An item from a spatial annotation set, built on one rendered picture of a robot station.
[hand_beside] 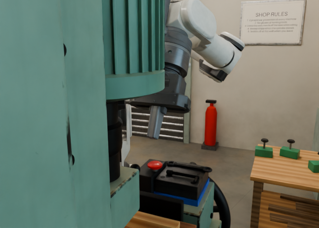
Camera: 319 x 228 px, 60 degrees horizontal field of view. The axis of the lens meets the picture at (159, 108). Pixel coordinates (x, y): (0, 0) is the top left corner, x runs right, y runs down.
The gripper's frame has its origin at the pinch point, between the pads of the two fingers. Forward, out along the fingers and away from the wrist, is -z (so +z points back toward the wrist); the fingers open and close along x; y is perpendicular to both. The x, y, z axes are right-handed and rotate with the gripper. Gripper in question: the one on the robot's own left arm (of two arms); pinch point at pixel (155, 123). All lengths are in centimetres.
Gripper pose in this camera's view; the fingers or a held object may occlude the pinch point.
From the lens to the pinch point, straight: 53.6
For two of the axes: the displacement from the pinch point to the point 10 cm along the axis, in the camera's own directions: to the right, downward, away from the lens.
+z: 1.9, -9.5, 2.5
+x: -9.3, -0.9, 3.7
